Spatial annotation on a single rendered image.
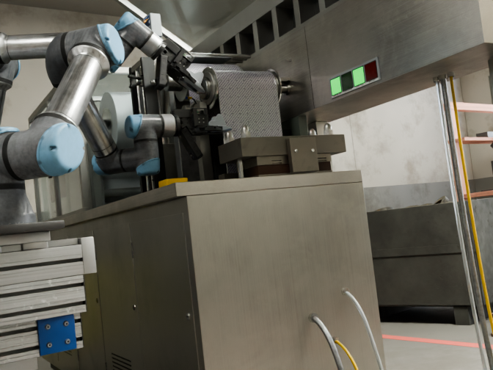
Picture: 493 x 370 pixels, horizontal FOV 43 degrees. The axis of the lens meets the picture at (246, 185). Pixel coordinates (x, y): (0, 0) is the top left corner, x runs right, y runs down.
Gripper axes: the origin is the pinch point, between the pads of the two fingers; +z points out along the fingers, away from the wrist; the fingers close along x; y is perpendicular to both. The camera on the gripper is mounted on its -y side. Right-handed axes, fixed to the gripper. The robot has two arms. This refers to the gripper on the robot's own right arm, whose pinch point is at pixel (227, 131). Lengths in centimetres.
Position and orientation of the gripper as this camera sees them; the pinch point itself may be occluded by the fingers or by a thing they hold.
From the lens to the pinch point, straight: 215.5
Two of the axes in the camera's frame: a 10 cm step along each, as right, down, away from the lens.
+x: -4.7, 1.2, 8.7
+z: 8.8, -0.6, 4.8
